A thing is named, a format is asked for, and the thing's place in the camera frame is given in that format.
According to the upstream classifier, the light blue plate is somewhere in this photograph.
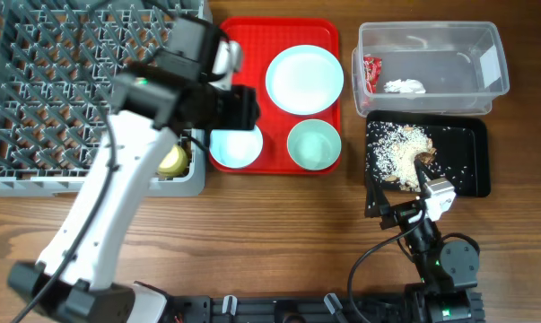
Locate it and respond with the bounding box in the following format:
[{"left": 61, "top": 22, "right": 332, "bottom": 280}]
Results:
[{"left": 265, "top": 45, "right": 345, "bottom": 116}]

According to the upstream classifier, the red snack wrapper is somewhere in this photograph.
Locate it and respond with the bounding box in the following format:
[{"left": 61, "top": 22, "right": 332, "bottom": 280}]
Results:
[{"left": 363, "top": 56, "right": 382, "bottom": 93}]

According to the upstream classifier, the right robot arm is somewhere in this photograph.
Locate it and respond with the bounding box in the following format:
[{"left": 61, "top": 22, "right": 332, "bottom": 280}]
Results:
[{"left": 365, "top": 161, "right": 485, "bottom": 322}]

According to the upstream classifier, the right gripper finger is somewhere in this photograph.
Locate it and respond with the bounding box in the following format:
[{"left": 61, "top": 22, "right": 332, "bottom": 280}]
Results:
[
  {"left": 414, "top": 159, "right": 432, "bottom": 198},
  {"left": 365, "top": 181, "right": 389, "bottom": 218}
]

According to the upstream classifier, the light blue bowl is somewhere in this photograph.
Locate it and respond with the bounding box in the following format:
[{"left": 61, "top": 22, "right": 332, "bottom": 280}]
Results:
[{"left": 210, "top": 127, "right": 264, "bottom": 169}]

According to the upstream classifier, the clear plastic bin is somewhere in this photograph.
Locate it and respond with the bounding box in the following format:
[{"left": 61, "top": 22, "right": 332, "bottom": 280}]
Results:
[{"left": 352, "top": 22, "right": 510, "bottom": 117}]

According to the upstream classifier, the green bowl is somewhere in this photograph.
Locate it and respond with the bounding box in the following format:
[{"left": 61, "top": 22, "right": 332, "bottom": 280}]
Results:
[{"left": 287, "top": 119, "right": 342, "bottom": 171}]

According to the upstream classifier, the black waste tray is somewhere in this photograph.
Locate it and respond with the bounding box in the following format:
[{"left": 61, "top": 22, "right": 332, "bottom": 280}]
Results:
[{"left": 366, "top": 110, "right": 491, "bottom": 197}]

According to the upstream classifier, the white napkin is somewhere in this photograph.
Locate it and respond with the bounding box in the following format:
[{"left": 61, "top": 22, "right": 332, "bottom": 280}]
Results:
[{"left": 384, "top": 79, "right": 426, "bottom": 94}]

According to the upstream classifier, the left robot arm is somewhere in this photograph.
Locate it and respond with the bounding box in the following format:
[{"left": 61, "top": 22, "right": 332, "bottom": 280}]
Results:
[{"left": 7, "top": 15, "right": 259, "bottom": 322}]

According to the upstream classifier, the yellow plastic cup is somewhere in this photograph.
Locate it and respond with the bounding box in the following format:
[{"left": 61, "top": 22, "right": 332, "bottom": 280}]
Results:
[{"left": 157, "top": 145, "right": 189, "bottom": 177}]

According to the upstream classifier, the food scraps and rice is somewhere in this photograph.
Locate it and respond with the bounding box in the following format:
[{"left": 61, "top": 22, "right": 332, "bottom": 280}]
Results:
[{"left": 368, "top": 124, "right": 471, "bottom": 192}]

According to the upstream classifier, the red serving tray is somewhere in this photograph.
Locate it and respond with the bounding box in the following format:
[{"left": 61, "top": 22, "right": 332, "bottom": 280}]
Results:
[{"left": 210, "top": 17, "right": 345, "bottom": 175}]

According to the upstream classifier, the grey dishwasher rack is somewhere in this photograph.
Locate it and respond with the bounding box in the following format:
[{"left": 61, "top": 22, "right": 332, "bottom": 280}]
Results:
[{"left": 0, "top": 0, "right": 212, "bottom": 196}]

